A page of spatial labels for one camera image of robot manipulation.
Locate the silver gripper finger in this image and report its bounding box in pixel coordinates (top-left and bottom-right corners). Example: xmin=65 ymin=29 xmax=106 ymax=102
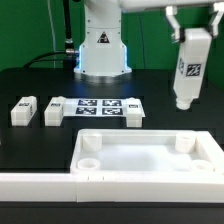
xmin=165 ymin=6 xmax=185 ymax=43
xmin=208 ymin=2 xmax=224 ymax=38

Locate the thin white cable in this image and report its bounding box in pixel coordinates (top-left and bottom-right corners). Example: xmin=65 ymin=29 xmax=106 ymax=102
xmin=46 ymin=0 xmax=57 ymax=69

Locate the black cable horizontal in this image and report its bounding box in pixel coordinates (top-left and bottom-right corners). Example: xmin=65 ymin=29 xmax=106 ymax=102
xmin=22 ymin=49 xmax=80 ymax=69

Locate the white marker sheet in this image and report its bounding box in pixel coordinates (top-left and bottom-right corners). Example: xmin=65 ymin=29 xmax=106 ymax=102
xmin=61 ymin=97 xmax=146 ymax=118

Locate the white front fence bar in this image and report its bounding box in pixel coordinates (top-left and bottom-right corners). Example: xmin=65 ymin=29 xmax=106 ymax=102
xmin=0 ymin=173 xmax=224 ymax=203

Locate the white desk top tray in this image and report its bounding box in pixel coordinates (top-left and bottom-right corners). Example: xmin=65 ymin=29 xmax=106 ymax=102
xmin=70 ymin=129 xmax=224 ymax=175

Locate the black cable vertical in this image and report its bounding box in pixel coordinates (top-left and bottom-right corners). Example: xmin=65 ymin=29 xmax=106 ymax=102
xmin=63 ymin=0 xmax=74 ymax=70

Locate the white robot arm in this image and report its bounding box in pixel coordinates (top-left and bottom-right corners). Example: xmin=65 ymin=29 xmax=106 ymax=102
xmin=74 ymin=0 xmax=224 ymax=83

